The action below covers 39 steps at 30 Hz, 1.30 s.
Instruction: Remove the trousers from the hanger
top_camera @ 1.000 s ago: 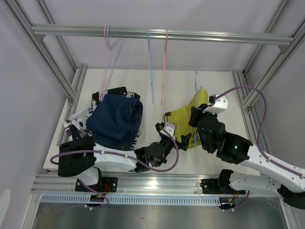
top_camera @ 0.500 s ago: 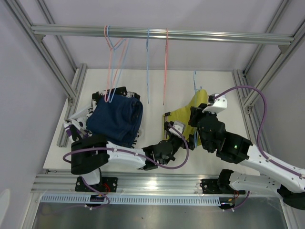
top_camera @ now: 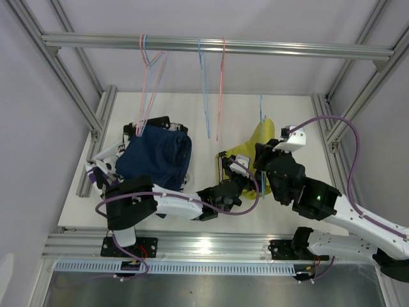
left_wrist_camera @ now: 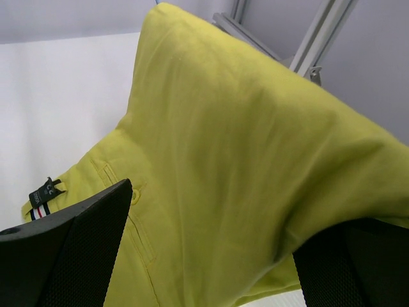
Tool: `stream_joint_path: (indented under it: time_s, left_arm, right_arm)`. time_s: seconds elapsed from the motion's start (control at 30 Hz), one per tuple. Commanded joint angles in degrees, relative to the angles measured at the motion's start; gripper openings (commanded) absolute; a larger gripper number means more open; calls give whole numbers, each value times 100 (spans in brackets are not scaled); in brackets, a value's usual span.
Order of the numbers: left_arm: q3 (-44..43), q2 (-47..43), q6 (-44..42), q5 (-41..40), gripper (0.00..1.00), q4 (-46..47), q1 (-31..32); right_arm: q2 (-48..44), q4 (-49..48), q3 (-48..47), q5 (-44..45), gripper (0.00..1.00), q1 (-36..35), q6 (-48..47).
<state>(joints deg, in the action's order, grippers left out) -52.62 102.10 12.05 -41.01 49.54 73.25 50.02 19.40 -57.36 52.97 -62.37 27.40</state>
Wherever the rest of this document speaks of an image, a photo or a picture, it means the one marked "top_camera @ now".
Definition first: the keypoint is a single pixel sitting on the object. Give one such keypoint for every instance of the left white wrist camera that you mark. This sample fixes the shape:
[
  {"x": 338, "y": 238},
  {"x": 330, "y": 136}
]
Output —
[{"x": 239, "y": 161}]

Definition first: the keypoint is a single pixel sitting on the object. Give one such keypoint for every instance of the white black lettered trousers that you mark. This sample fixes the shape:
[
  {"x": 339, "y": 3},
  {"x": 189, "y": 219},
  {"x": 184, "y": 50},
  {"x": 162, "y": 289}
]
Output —
[{"x": 120, "y": 149}]

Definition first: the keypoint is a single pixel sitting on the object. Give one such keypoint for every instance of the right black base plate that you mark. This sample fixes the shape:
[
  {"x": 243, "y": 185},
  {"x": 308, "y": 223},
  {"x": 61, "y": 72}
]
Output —
[{"x": 284, "y": 249}]

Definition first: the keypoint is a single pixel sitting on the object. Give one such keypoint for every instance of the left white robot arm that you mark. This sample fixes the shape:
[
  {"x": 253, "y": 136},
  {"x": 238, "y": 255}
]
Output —
[{"x": 129, "y": 203}]

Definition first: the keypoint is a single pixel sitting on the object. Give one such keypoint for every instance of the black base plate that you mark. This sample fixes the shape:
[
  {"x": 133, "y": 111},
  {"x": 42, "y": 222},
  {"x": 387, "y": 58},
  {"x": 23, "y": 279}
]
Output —
[
  {"x": 284, "y": 249},
  {"x": 145, "y": 247}
]

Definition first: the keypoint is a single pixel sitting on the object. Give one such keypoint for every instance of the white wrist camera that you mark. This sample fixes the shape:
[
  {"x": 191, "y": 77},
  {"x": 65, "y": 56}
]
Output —
[
  {"x": 291, "y": 141},
  {"x": 239, "y": 161}
]

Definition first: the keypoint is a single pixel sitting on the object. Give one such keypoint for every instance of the aluminium hanging rail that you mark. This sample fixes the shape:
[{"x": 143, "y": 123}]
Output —
[{"x": 212, "y": 45}]

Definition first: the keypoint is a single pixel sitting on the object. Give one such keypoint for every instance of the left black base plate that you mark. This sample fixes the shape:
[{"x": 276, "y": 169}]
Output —
[{"x": 145, "y": 247}]

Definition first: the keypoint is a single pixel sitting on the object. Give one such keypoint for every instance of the black white patterned trousers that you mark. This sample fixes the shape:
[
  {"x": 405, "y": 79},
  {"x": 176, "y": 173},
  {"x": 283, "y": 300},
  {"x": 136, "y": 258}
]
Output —
[{"x": 161, "y": 122}]

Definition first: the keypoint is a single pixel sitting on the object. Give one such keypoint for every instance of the pink hanger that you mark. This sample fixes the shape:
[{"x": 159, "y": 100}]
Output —
[
  {"x": 221, "y": 82},
  {"x": 145, "y": 86}
]

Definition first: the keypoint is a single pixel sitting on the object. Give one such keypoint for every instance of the light blue hanger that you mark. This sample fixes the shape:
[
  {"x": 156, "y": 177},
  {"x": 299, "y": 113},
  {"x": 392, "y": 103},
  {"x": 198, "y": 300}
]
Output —
[
  {"x": 204, "y": 88},
  {"x": 261, "y": 122},
  {"x": 150, "y": 89}
]

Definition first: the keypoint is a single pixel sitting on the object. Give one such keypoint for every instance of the purple camouflage trousers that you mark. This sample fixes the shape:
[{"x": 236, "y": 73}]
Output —
[{"x": 102, "y": 174}]

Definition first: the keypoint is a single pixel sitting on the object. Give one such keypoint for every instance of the grey slotted cable duct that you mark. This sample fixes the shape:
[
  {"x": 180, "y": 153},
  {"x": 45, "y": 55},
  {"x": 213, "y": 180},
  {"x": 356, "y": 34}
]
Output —
[{"x": 167, "y": 267}]

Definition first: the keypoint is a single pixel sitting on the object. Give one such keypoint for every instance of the white plastic basket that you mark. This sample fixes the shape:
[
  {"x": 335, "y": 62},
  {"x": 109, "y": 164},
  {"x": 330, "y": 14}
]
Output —
[{"x": 102, "y": 156}]

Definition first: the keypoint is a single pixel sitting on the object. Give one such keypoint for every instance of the navy blue trousers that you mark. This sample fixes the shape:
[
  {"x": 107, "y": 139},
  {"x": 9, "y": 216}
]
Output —
[{"x": 176, "y": 143}]

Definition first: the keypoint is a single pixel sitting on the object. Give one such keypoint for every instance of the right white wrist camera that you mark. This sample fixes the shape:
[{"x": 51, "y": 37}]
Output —
[{"x": 291, "y": 141}]

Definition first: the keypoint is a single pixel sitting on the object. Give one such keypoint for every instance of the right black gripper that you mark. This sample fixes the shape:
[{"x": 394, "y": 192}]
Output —
[{"x": 264, "y": 151}]

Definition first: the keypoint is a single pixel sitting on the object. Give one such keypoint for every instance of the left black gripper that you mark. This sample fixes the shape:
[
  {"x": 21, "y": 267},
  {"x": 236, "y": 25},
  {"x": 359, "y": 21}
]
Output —
[{"x": 249, "y": 184}]

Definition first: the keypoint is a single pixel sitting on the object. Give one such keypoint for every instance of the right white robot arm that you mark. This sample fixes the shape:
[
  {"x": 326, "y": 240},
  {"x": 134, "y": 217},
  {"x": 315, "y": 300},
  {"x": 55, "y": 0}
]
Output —
[{"x": 371, "y": 237}]

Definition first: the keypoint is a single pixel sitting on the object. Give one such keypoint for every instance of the aluminium front rail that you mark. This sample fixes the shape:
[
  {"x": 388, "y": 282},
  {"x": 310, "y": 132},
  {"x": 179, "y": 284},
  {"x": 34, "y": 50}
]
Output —
[{"x": 172, "y": 246}]

